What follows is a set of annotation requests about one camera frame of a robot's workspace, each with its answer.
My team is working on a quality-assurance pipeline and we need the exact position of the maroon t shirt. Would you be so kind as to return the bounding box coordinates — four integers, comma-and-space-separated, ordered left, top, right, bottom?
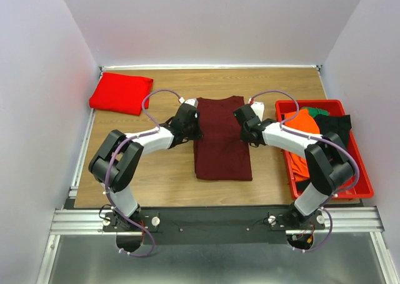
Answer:
193, 96, 253, 181

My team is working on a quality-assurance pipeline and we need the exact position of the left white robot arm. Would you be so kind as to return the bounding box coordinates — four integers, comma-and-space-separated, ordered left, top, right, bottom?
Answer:
89, 98, 203, 224

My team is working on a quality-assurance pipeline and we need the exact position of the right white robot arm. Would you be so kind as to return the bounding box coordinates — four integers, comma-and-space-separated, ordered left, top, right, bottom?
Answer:
234, 104, 360, 228

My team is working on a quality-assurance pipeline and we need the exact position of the orange t shirt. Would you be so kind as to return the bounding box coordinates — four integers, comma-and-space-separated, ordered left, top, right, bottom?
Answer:
284, 109, 320, 182

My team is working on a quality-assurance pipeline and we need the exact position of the green t shirt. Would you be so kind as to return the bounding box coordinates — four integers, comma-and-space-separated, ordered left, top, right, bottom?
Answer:
302, 106, 330, 118

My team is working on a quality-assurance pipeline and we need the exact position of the folded red t shirt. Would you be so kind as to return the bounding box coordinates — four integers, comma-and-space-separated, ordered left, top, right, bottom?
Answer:
89, 73, 154, 116

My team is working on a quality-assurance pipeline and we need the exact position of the black t shirt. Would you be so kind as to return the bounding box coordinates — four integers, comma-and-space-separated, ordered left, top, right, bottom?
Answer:
314, 114, 352, 147

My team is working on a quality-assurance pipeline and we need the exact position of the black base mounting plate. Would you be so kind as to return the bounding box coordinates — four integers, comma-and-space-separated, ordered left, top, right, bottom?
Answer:
102, 205, 326, 248

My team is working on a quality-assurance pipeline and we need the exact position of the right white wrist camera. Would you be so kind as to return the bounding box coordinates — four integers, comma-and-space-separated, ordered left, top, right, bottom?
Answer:
248, 98, 265, 121

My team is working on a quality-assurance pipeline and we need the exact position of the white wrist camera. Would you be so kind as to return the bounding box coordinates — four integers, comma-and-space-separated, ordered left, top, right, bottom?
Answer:
178, 97, 198, 108
248, 98, 265, 121

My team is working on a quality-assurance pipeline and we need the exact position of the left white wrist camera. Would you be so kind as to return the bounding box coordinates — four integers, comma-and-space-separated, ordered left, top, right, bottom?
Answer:
178, 97, 198, 108

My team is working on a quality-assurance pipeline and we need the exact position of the aluminium frame rail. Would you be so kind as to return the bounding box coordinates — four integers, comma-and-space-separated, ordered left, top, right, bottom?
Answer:
286, 206, 386, 235

